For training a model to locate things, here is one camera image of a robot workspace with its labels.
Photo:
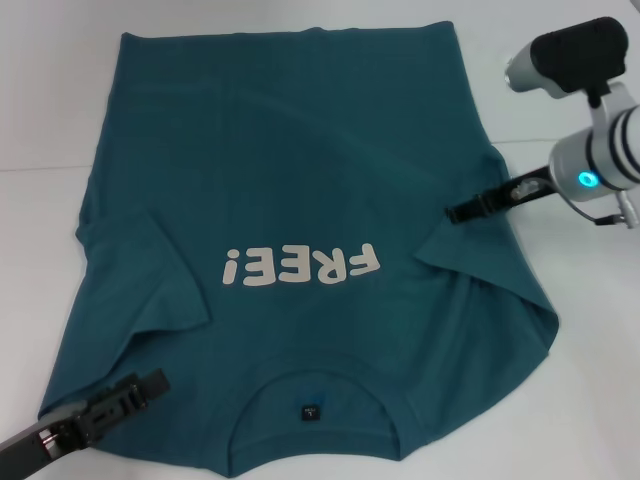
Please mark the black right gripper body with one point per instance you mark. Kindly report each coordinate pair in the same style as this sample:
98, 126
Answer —
530, 189

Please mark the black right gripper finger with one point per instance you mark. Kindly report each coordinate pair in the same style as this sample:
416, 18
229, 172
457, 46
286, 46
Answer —
477, 206

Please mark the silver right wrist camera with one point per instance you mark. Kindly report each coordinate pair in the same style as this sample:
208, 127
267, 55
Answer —
570, 57

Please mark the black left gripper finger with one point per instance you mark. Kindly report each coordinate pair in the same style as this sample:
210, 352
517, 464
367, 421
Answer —
135, 390

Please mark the teal t-shirt with FREE print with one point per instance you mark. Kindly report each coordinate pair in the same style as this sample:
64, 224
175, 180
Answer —
310, 175

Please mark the silver right camera bracket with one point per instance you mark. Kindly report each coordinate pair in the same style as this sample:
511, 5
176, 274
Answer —
612, 100

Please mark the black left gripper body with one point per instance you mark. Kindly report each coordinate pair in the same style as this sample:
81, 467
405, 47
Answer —
55, 430

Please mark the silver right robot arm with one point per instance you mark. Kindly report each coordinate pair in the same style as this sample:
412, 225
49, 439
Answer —
600, 160

